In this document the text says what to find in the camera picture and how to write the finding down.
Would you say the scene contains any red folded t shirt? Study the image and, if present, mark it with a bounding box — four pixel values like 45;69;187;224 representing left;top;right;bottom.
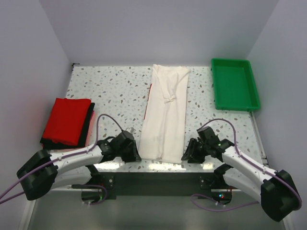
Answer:
42;98;92;145

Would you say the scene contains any white t shirt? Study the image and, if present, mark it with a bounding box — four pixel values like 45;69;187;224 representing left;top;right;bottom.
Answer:
138;64;190;164

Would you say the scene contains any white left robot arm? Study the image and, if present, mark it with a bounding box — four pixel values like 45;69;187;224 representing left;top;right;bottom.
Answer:
17;130;141;201

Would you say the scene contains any green plastic tray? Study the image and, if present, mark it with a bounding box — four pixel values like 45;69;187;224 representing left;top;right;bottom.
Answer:
211;58;261;112

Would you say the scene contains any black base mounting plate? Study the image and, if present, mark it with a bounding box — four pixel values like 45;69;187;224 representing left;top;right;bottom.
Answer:
72;172;233;204

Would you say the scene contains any aluminium rail frame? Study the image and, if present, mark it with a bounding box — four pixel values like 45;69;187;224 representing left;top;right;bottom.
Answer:
20;124;292;230

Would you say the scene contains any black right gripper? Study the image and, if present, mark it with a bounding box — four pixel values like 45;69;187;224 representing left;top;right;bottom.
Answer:
181;138;209;164

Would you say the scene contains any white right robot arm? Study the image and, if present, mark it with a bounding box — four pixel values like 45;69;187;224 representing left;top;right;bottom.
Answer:
181;126;302;222

